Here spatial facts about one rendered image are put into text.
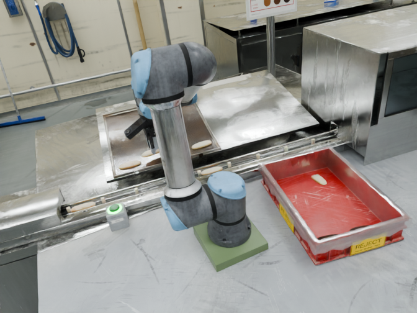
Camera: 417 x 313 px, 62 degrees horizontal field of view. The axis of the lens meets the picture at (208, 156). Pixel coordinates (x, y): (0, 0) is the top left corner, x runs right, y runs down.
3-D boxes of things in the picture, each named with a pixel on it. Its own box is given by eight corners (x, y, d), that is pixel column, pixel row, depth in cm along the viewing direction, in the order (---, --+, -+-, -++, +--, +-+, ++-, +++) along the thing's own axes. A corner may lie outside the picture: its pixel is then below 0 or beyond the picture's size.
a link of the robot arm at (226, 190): (252, 216, 111) (252, 184, 103) (214, 229, 107) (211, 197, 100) (237, 193, 120) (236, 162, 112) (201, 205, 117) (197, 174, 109)
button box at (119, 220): (112, 239, 133) (104, 218, 127) (111, 226, 140) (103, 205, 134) (133, 233, 135) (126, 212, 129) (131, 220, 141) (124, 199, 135)
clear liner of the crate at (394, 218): (313, 269, 106) (314, 247, 101) (257, 181, 146) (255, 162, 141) (409, 240, 111) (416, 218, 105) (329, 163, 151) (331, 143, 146)
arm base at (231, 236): (259, 235, 117) (260, 214, 111) (221, 254, 112) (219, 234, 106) (236, 208, 128) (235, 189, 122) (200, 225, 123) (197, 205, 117)
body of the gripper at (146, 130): (166, 136, 149) (161, 112, 141) (147, 142, 147) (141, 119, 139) (160, 127, 154) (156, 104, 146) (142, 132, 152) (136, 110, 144)
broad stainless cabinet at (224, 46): (242, 135, 346) (234, 31, 291) (211, 99, 432) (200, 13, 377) (404, 92, 382) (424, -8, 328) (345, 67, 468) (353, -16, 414)
